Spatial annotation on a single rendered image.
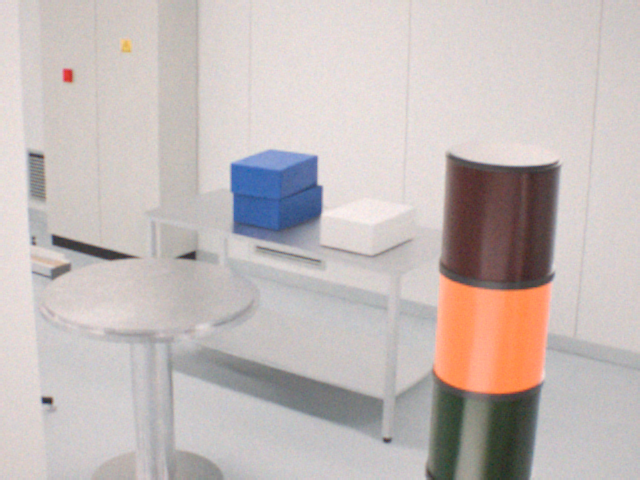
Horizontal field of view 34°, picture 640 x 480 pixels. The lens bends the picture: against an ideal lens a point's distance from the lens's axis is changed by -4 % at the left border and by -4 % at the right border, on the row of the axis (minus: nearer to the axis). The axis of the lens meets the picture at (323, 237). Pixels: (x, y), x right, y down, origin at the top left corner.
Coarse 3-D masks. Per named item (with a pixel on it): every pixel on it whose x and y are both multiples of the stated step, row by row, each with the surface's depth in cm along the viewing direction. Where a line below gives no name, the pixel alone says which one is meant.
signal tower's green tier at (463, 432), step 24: (432, 408) 48; (456, 408) 46; (480, 408) 45; (504, 408) 45; (528, 408) 46; (432, 432) 48; (456, 432) 46; (480, 432) 46; (504, 432) 46; (528, 432) 46; (432, 456) 48; (456, 456) 46; (480, 456) 46; (504, 456) 46; (528, 456) 47
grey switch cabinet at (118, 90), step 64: (64, 0) 748; (128, 0) 713; (192, 0) 726; (64, 64) 762; (128, 64) 725; (192, 64) 739; (64, 128) 777; (128, 128) 739; (192, 128) 752; (64, 192) 792; (128, 192) 753; (192, 192) 765; (128, 256) 770; (192, 256) 781
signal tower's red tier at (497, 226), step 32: (448, 160) 44; (448, 192) 44; (480, 192) 43; (512, 192) 43; (544, 192) 43; (448, 224) 45; (480, 224) 43; (512, 224) 43; (544, 224) 43; (448, 256) 45; (480, 256) 44; (512, 256) 43; (544, 256) 44
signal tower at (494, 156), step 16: (464, 144) 46; (480, 144) 46; (496, 144) 46; (512, 144) 46; (464, 160) 43; (480, 160) 43; (496, 160) 43; (512, 160) 43; (528, 160) 43; (544, 160) 43; (560, 160) 44; (448, 272) 45; (496, 288) 44; (512, 288) 44; (528, 288) 44; (432, 368) 48; (448, 384) 46; (496, 400) 45; (512, 400) 45
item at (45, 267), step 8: (32, 248) 491; (40, 248) 488; (32, 256) 488; (40, 256) 479; (48, 256) 476; (64, 256) 480; (32, 264) 480; (40, 264) 477; (48, 264) 478; (56, 264) 478; (64, 264) 480; (32, 272) 481; (40, 272) 478; (48, 272) 475; (56, 272) 476; (64, 272) 480; (40, 280) 479; (48, 280) 476
